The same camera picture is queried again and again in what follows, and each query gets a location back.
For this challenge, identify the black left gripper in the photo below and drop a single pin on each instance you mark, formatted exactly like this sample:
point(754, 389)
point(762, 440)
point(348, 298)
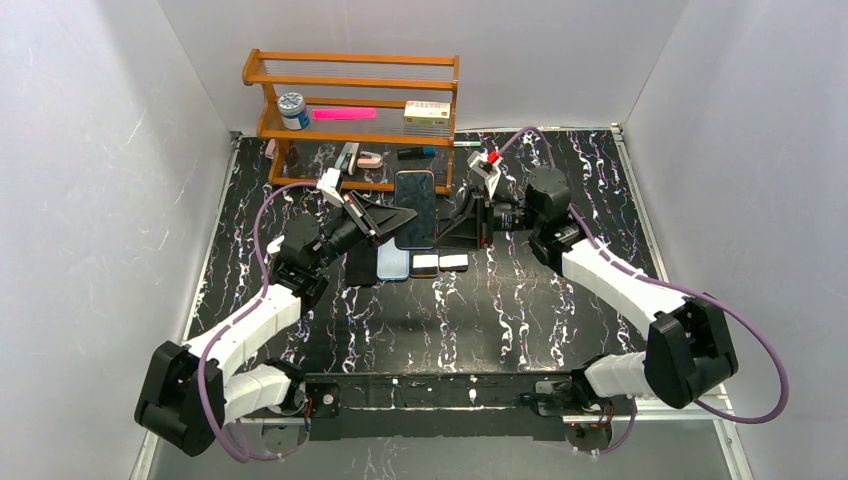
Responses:
point(361, 216)

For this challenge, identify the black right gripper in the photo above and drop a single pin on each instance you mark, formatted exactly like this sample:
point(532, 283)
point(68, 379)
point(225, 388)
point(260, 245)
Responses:
point(481, 217)

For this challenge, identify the light blue phone case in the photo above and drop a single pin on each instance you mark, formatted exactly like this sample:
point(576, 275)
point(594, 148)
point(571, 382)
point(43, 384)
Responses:
point(393, 264)

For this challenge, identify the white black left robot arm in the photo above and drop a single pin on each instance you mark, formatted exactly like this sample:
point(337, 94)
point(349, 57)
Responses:
point(194, 390)

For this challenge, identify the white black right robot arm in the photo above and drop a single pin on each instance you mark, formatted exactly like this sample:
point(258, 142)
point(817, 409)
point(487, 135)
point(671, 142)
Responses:
point(689, 347)

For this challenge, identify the pink stapler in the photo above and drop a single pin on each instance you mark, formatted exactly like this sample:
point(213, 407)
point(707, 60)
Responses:
point(369, 160)

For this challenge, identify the grey blue stapler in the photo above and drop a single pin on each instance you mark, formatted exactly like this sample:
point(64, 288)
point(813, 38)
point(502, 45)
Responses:
point(347, 159)

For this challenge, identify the blue black marker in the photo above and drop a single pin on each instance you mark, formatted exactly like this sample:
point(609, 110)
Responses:
point(416, 153)

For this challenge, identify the pink ruler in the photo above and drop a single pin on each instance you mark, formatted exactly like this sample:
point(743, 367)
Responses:
point(344, 114)

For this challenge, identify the orange wooden shelf rack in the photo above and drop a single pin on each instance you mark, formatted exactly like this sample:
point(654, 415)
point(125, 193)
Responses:
point(331, 99)

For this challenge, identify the white red box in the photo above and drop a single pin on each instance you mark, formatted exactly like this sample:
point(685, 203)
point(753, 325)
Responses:
point(427, 113)

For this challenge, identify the blue white jar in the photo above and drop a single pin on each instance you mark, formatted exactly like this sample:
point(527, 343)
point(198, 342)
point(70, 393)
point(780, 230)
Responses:
point(293, 110)

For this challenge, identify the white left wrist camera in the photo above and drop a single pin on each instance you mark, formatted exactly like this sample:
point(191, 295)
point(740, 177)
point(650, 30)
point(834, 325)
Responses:
point(329, 184)

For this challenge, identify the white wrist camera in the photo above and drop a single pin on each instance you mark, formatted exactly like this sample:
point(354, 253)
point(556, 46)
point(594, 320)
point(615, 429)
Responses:
point(488, 166)
point(329, 184)

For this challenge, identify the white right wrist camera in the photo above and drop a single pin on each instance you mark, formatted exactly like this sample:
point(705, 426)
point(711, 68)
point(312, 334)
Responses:
point(488, 166)

